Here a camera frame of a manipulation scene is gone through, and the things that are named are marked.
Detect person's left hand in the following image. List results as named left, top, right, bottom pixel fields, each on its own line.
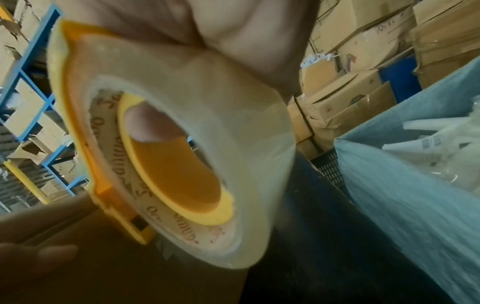
left=0, top=207, right=81, bottom=295

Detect person's right hand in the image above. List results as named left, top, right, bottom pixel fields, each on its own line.
left=52, top=0, right=323, bottom=143

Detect small cardboard box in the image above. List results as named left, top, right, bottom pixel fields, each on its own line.
left=0, top=193, right=249, bottom=304

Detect clear tape roll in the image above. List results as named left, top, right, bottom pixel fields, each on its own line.
left=47, top=29, right=298, bottom=270

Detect yellow tape dispenser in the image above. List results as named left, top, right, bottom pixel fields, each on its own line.
left=46, top=19, right=238, bottom=246

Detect shelved brown cartons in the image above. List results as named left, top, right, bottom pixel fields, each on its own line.
left=0, top=0, right=82, bottom=197

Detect pile of brown cartons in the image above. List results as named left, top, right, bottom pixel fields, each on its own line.
left=286, top=0, right=480, bottom=161

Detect black plastic crate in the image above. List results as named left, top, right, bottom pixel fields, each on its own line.
left=309, top=147, right=353, bottom=197

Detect white plastic packages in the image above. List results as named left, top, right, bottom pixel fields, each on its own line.
left=381, top=95, right=480, bottom=191

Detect blue waste bin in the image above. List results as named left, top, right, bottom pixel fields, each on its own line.
left=332, top=55, right=480, bottom=304

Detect yellow metal post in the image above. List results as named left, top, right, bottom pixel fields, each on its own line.
left=2, top=160, right=53, bottom=206

